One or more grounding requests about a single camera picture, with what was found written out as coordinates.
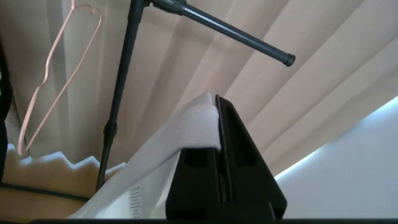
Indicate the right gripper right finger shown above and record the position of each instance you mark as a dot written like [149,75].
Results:
[248,186]

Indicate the white garment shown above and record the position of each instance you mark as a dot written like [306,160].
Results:
[192,127]

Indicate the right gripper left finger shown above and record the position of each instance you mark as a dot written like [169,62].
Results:
[196,186]

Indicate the beige curtain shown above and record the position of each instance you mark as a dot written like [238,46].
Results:
[311,46]

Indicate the pink clothes hanger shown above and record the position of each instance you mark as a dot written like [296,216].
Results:
[46,71]

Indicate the black clothes rack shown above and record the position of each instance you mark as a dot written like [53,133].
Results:
[118,93]

